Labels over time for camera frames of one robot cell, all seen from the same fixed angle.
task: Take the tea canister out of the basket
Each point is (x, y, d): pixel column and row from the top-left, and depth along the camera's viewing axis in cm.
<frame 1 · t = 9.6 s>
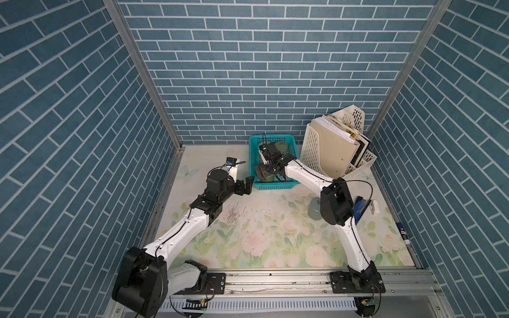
left hand: (249, 175, 82), fingers open
right hand: (265, 168, 99), fingers open
white perforated file holder: (307, 150, 105), point 13 cm above the table
beige folder: (336, 152, 86), point 26 cm above the table
stack of papers and booklets: (337, 126, 89), point 31 cm above the table
blue stapler: (359, 208, 96), on the table
small white box: (376, 207, 93), point 4 cm above the table

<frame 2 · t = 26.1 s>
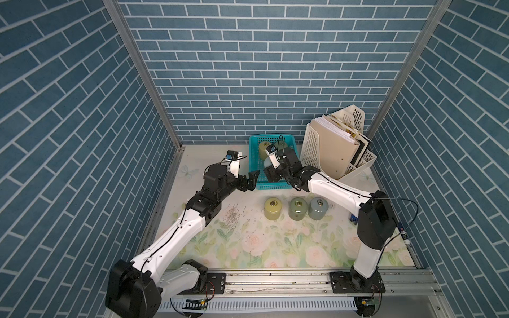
left hand: (255, 169, 76), fingers open
right hand: (273, 165, 88), fingers open
yellow-green canister middle left: (272, 208, 88), point 8 cm above the table
green canister front left: (297, 209, 88), point 8 cm above the table
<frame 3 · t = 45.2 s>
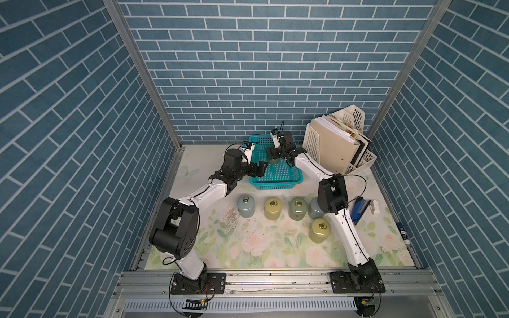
left hand: (264, 161, 88), fingers open
right hand: (274, 147, 108), fingers open
yellow-green canister back left: (319, 230, 81), point 8 cm above the table
blue-grey canister middle right: (246, 206, 88), point 8 cm above the table
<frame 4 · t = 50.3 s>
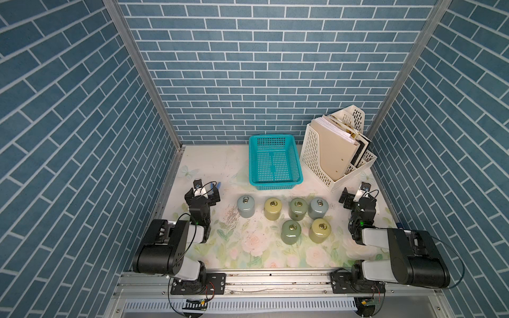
left hand: (208, 185, 90), fingers open
right hand: (358, 191, 90), fingers open
green canister back right: (291, 231, 80), point 9 cm above the table
